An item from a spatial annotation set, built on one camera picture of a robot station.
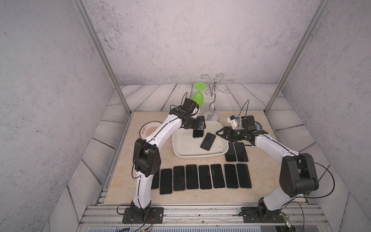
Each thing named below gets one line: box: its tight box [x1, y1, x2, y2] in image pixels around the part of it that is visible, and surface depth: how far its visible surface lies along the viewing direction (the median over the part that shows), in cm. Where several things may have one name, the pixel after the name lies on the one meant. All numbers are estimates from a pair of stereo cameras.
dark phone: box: [225, 142, 237, 162], surface depth 95 cm
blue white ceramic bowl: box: [254, 120, 263, 131], surface depth 107 cm
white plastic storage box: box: [171, 120, 230, 159], surface depth 100 cm
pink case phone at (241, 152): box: [233, 142, 249, 163], surface depth 98 cm
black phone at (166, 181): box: [159, 168, 173, 196], surface depth 86 cm
